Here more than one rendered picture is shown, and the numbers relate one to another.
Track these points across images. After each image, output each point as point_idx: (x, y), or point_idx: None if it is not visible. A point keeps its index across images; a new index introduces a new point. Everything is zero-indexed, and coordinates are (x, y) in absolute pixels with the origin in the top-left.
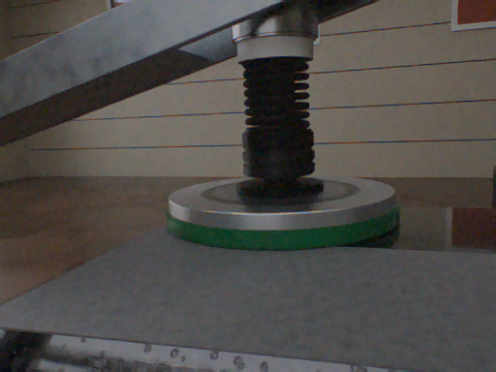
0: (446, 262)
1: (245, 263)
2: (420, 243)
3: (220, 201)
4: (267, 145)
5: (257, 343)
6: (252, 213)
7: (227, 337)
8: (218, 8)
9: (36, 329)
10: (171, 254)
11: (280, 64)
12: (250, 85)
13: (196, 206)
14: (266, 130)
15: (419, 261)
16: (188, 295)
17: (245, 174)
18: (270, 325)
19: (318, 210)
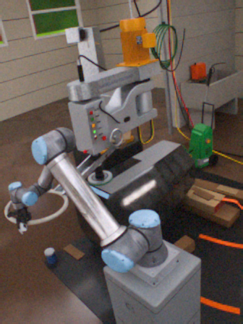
0: (120, 176)
1: (111, 183)
2: (116, 175)
3: (100, 180)
4: (101, 173)
5: (123, 184)
6: (108, 179)
7: (121, 185)
8: (98, 163)
9: (114, 191)
10: (105, 186)
11: (100, 165)
12: (97, 168)
13: (102, 181)
14: (100, 171)
15: (118, 176)
16: (115, 186)
17: (98, 176)
18: (121, 184)
19: (111, 176)
